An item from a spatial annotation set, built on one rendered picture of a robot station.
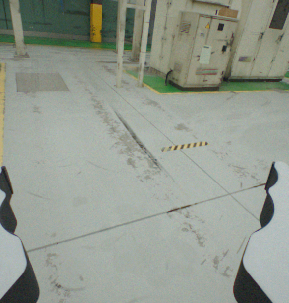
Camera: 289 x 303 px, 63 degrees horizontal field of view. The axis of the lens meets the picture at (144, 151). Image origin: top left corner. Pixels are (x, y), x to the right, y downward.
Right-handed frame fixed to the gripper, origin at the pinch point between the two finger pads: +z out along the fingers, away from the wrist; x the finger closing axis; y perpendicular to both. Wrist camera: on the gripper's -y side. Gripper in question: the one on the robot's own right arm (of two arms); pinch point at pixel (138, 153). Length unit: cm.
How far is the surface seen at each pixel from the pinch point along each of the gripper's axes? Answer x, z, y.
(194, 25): 82, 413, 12
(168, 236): 13, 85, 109
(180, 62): 65, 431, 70
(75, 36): -250, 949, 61
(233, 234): 55, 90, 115
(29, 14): -376, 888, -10
